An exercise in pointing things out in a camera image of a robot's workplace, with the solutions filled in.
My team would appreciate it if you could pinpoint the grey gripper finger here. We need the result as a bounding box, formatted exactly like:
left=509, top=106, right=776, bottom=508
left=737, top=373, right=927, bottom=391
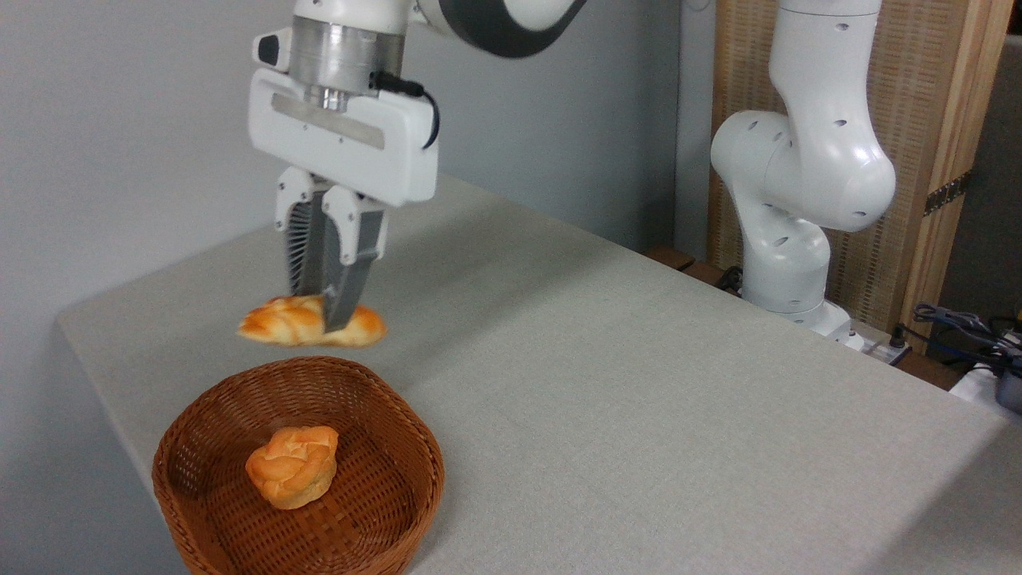
left=275, top=166, right=328, bottom=298
left=319, top=185, right=390, bottom=332

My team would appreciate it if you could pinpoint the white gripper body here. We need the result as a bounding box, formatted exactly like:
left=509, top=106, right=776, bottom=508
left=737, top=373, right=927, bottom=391
left=248, top=28, right=441, bottom=208

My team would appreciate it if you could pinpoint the long braided bread loaf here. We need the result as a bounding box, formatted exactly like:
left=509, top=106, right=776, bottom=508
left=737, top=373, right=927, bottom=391
left=237, top=294, right=388, bottom=348

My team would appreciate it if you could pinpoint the round orange bread bun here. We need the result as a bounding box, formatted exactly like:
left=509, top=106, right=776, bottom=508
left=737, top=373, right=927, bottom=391
left=245, top=426, right=339, bottom=510

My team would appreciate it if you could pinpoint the brown wicker basket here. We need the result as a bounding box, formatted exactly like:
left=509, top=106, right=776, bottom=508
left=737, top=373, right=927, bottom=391
left=152, top=356, right=446, bottom=575

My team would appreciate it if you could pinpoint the grey tablecloth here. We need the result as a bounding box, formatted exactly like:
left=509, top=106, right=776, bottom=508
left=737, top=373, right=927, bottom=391
left=56, top=176, right=1022, bottom=575

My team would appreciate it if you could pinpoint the wooden rattan screen panel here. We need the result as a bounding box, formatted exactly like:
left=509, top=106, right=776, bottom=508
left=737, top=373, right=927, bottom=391
left=707, top=0, right=1015, bottom=356

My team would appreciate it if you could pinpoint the dark grey round container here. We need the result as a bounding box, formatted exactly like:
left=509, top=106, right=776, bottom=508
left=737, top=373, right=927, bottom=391
left=994, top=366, right=1022, bottom=414

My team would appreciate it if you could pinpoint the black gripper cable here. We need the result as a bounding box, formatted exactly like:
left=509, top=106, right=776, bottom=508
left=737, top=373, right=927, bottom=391
left=370, top=72, right=442, bottom=150

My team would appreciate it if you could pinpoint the black metal hinge bracket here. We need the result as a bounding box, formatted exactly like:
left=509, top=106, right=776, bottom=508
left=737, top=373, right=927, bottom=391
left=924, top=169, right=973, bottom=216

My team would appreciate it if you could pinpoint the blue grey cable bundle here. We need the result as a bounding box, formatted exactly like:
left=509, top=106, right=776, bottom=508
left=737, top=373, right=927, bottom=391
left=913, top=302, right=1022, bottom=376

